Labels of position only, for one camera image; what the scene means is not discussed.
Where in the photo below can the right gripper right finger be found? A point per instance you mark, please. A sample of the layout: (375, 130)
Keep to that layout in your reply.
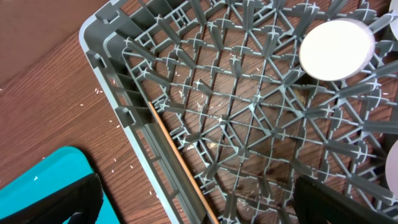
(316, 203)

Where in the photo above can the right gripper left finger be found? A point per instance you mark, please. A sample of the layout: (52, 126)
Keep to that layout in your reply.
(79, 202)

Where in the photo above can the wooden chopstick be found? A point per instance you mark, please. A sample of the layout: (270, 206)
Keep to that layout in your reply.
(211, 214)

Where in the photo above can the teal plastic tray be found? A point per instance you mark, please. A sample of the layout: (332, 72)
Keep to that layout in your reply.
(58, 170)

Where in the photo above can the small white plate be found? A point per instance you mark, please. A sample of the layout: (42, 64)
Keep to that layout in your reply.
(391, 170)

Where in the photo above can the white cup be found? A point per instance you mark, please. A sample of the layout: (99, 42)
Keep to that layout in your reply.
(337, 50)

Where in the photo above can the grey dishwasher rack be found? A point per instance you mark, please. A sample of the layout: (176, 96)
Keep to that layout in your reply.
(226, 80)

